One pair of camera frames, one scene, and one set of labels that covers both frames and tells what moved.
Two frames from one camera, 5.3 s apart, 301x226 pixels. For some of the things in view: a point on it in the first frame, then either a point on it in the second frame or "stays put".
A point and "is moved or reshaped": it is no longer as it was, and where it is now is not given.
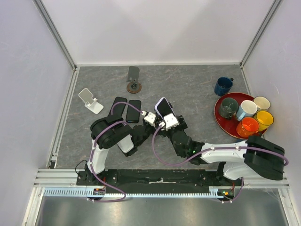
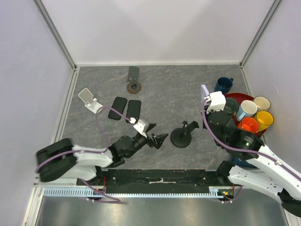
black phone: (133, 115) stays put
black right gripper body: (170, 132) -> (217, 143)
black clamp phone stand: (159, 120) is moved or reshaped
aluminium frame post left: (46, 16) stays put
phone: (163, 108) -> (204, 92)
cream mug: (263, 103) stays put
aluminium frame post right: (275, 4) stays put
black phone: (118, 108) stays put
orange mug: (247, 126) stays put
